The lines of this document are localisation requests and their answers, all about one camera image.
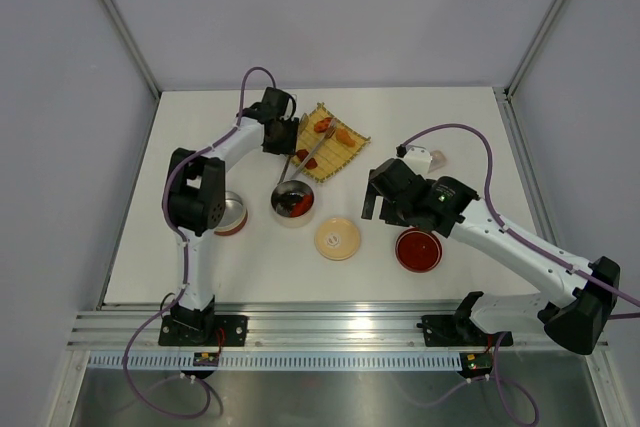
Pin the red round lid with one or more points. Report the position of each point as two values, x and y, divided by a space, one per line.
417 251

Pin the dark red meat slice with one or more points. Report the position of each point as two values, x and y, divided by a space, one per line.
306 160

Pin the aluminium frame post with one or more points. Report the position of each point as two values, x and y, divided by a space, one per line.
541 34
122 31

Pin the right aluminium frame post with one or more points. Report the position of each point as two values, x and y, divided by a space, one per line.
541 34

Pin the aluminium mounting rail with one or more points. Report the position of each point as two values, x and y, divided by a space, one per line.
289 326

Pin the metal serving tongs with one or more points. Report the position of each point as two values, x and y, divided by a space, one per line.
327 135

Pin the black sea cucumber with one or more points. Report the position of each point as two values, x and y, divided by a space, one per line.
284 202

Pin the red sausage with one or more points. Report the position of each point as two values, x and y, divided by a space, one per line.
302 206

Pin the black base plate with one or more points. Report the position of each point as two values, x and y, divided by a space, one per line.
225 331
440 330

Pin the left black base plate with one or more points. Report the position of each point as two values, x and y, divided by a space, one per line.
225 331

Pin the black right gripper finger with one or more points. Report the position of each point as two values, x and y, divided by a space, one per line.
388 214
370 198

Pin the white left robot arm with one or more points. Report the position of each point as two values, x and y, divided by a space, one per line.
193 206

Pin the orange fried chicken piece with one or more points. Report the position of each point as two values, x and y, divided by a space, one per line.
343 136

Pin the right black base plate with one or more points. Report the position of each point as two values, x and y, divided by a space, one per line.
440 330

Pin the white slotted cable duct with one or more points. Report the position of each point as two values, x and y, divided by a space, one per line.
282 361

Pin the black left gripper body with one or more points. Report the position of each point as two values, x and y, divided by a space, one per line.
285 140

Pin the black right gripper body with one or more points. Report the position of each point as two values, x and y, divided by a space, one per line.
406 211

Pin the left aluminium frame post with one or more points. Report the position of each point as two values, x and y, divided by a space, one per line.
122 31

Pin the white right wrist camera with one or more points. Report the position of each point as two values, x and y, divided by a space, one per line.
417 158

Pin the woven bamboo tray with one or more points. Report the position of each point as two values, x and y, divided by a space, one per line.
332 157

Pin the beige steel lunch container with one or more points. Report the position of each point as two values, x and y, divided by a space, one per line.
288 186

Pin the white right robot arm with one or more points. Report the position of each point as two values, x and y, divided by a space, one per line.
574 297

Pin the orange spotted food piece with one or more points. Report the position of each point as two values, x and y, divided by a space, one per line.
322 126

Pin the red-based steel lunch container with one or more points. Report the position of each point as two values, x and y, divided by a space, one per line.
234 217

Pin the cream round lid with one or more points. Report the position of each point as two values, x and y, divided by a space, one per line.
337 239

